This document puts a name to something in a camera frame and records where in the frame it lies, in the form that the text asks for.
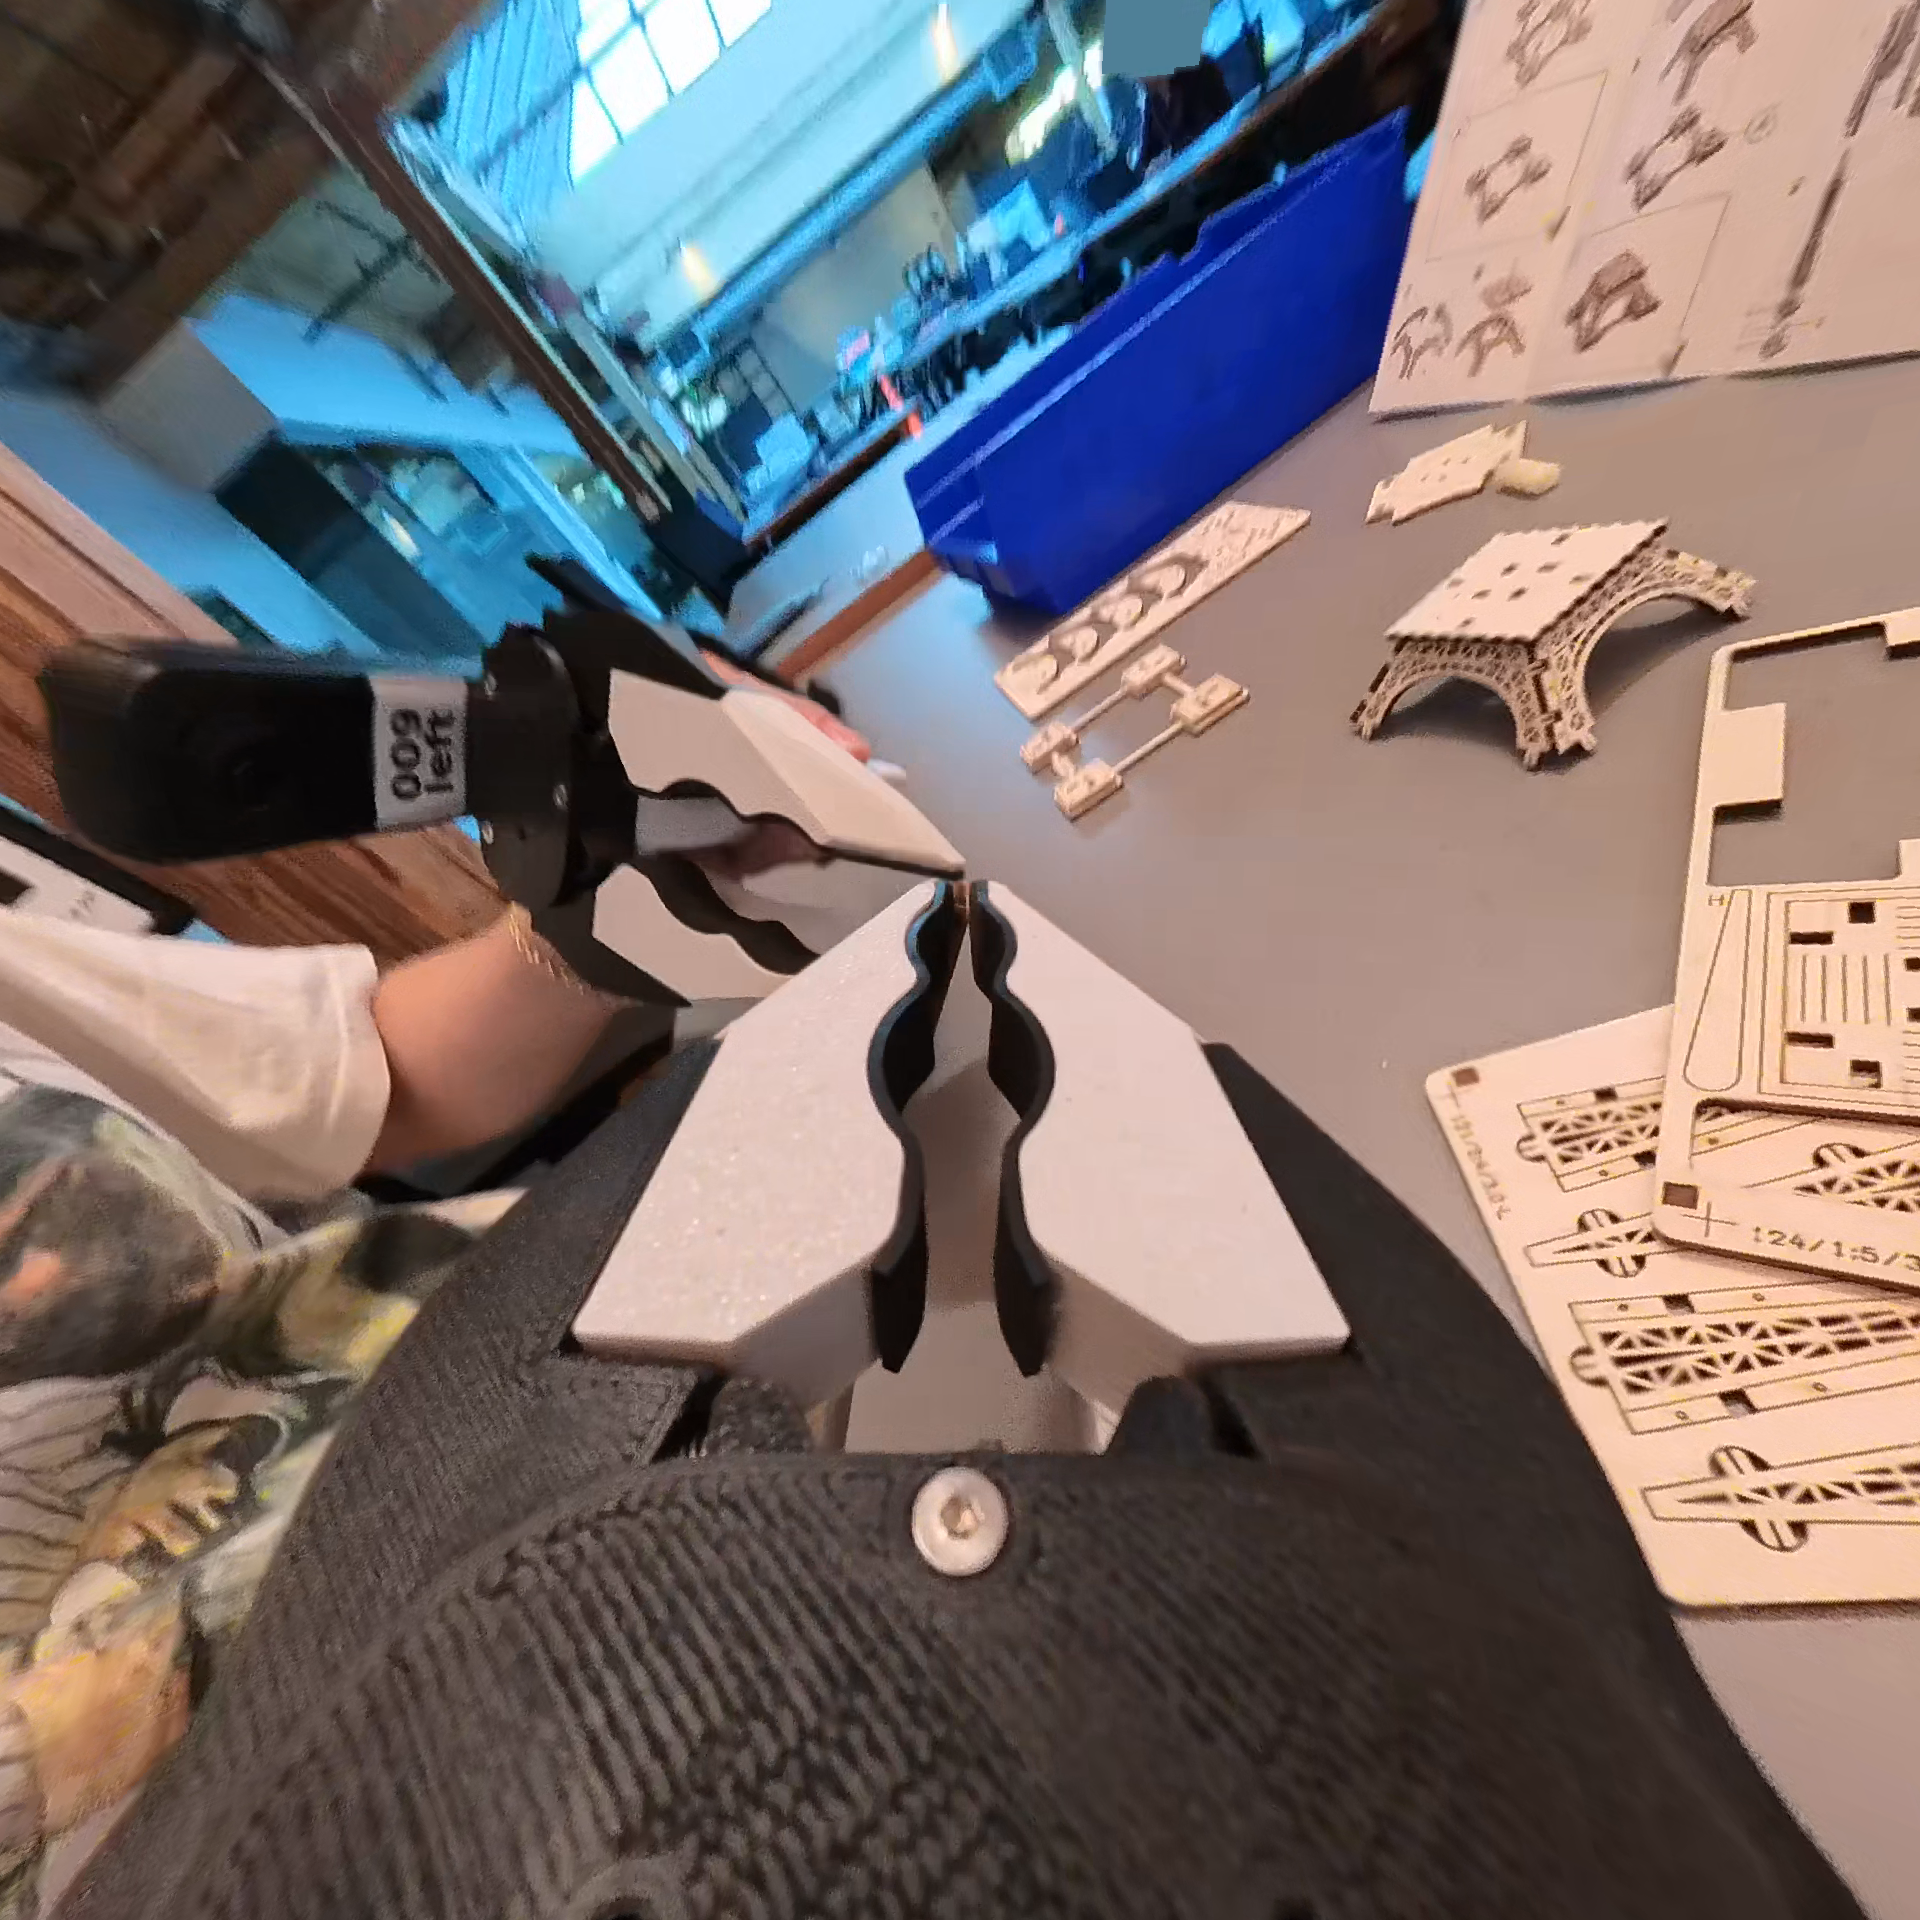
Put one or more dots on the cluttered long table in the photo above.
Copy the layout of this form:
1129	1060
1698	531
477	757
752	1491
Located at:
961	301

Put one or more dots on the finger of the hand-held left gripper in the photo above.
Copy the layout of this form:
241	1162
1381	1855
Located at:
750	765
781	909

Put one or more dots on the paper instruction sheet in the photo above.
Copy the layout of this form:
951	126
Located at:
1651	195

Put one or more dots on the small wooden plate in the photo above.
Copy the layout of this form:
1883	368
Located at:
1441	480

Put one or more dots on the wooden puzzle frame sheet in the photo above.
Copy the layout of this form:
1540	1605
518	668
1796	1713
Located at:
1844	990

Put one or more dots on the small white lump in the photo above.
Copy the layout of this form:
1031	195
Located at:
1530	477

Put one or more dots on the blue plastic bin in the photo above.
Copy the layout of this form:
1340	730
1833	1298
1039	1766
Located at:
1171	391

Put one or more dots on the wooden sheet with arches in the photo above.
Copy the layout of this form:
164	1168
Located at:
1155	600

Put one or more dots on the wooden lattice puzzle sheet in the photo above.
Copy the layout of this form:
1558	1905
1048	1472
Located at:
1725	1350

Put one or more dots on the person's left forearm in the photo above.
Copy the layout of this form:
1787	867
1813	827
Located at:
481	1050

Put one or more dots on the white black-edged panel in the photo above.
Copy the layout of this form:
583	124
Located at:
74	884

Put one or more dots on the person's left hand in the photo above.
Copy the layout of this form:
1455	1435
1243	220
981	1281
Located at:
833	733

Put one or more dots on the wooden tower arch piece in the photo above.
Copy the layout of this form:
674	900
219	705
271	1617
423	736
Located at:
1544	600

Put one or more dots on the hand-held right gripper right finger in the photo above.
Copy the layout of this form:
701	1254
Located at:
1171	1201

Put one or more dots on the white printed shirt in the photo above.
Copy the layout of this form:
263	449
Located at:
151	1350

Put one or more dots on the wooden sheet at lower left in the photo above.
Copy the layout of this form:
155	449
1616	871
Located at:
1088	781

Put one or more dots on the window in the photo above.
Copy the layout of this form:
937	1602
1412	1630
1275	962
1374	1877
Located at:
631	74

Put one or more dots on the grey desk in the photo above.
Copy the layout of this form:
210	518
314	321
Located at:
1275	900

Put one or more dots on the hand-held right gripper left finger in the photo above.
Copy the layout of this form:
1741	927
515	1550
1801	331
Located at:
750	1201

